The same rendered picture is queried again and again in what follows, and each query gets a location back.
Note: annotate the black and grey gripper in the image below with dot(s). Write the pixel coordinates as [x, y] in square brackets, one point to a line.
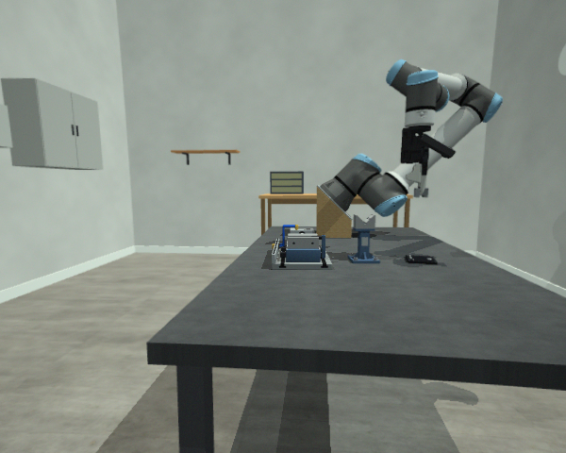
[415, 153]

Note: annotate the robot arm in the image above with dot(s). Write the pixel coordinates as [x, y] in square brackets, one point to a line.
[388, 193]

